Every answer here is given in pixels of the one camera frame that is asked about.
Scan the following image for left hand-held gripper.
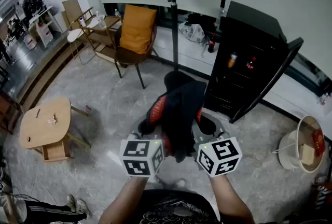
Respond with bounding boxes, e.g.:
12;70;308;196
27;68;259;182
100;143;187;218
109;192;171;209
119;115;165;178

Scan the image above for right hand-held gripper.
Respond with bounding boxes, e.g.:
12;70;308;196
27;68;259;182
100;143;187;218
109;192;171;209
191;111;243;178

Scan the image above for black garment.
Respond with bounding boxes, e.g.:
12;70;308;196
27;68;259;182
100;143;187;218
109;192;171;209
141;71;208;164

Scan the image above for black coat rack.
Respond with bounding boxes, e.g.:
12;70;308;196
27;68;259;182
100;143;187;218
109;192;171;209
160;0;192;73

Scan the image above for person's left forearm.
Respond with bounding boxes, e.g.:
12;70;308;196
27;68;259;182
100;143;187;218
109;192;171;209
98;176;148;224

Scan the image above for person's right forearm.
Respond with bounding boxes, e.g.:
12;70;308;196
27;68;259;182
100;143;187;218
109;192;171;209
209;173;256;224

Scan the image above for black mini fridge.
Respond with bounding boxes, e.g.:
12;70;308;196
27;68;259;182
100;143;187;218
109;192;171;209
203;1;304;124

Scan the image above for dark round chair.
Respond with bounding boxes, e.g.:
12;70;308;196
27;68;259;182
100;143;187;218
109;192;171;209
114;23;159;89

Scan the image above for orange drink can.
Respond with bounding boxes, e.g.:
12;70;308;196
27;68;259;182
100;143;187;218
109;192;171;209
227;51;238;68

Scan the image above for cola bottle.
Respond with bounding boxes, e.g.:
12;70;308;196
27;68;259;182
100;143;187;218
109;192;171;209
207;33;217;53
246;56;257;71

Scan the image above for person's black patterned shirt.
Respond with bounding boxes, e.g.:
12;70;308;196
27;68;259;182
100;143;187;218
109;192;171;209
134;189;221;224

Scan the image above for light wooden low table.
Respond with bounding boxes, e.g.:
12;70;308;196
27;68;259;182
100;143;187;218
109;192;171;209
19;96;91;163

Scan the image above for white flower-patterned cloth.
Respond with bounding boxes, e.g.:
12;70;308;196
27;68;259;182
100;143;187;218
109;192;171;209
178;23;205;44

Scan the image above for orange cushion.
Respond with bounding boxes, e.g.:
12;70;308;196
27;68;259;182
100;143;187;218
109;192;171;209
119;4;158;54

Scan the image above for small cardboard box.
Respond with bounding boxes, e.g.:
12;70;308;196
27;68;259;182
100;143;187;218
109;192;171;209
298;144;316;165

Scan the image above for wooden gold-framed rack table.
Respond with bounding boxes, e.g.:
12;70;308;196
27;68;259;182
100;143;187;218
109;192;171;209
72;6;122;63

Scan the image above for black bag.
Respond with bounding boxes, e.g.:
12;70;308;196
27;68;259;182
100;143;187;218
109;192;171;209
186;12;220;34

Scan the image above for red packet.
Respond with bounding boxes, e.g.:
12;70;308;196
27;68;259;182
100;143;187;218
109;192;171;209
312;129;325;158

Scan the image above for white slippers pair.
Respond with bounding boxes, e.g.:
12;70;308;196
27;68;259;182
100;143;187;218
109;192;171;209
87;17;104;28

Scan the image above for wooden board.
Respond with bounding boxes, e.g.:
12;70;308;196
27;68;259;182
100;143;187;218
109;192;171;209
62;0;86;30

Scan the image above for white shelf unit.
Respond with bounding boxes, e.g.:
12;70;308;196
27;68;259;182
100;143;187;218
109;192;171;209
28;5;63;49

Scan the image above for white red-labelled canister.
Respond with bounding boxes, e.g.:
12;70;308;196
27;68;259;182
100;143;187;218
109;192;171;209
23;33;37;50

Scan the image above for white wire-handled basket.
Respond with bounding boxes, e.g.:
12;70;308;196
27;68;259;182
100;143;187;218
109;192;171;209
272;115;326;173

